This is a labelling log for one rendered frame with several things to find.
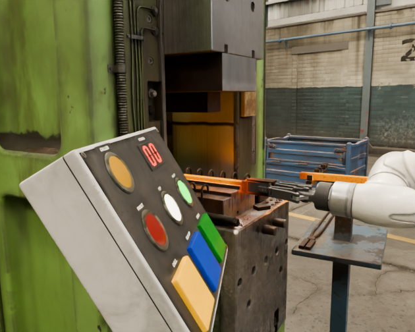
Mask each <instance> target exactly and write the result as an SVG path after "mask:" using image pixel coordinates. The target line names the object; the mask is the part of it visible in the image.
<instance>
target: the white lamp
mask: <svg viewBox="0 0 415 332"><path fill-rule="evenodd" d="M165 203H166V205H167V207H168V209H169V211H170V213H171V215H172V216H173V217H174V218H175V219H176V220H178V221H180V219H181V216H180V211H179V208H178V206H177V205H176V203H175V201H174V200H173V199H172V197H170V195H168V194H166V195H165Z"/></svg>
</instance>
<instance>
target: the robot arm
mask: <svg viewBox="0 0 415 332"><path fill-rule="evenodd" d="M248 192H255V193H260V194H268V196H269V197H272V198H277V199H281V200H286V201H290V202H294V203H296V204H299V203H300V201H301V202H305V203H308V202H313V203H314V207H315V208H316V209H317V210H322V211H330V212H331V214H332V215H336V216H339V217H348V218H350V219H351V218H352V219H357V220H359V221H362V222H364V223H367V224H370V225H375V226H379V227H388V228H395V229H408V228H414V227H415V153H414V152H411V151H409V150H407V151H404V152H389V153H386V154H385V155H382V156H381V157H380V158H379V159H378V160H377V161H376V162H375V164H374V165H373V167H372V169H371V171H370V173H369V175H368V179H367V181H366V182H365V183H364V184H356V183H354V182H353V183H351V182H341V181H336V182H335V183H334V184H333V183H329V182H319V183H318V184H317V186H316V187H315V188H314V186H313V185H312V184H294V183H287V182H279V183H275V186H272V185H271V183H269V184H267V183H261V182H252V181H248Z"/></svg>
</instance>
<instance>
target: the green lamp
mask: <svg viewBox="0 0 415 332"><path fill-rule="evenodd" d="M178 185H179V188H180V191H181V193H182V195H183V196H184V198H185V199H186V200H187V201H188V202H189V203H191V202H192V199H191V196H190V193H189V191H188V189H187V188H186V187H185V185H184V184H183V183H182V182H181V181H178Z"/></svg>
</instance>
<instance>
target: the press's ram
mask: <svg viewBox="0 0 415 332"><path fill-rule="evenodd" d="M163 33H164V55H165V57H178V56H186V55H201V54H210V53H228V54H231V55H238V56H243V57H249V58H253V59H256V60H262V59H263V0H163Z"/></svg>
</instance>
